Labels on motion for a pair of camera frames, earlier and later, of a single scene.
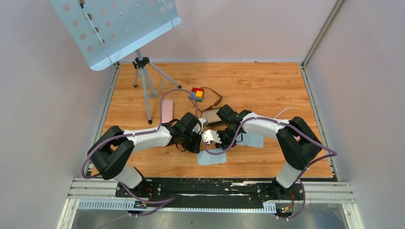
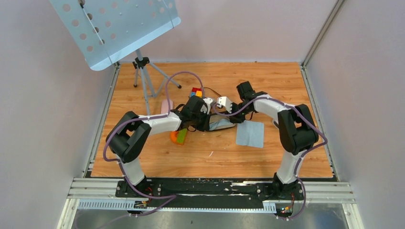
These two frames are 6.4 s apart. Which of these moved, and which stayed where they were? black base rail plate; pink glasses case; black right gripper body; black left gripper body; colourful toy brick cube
Moved: black left gripper body; black right gripper body
Stayed: colourful toy brick cube; black base rail plate; pink glasses case
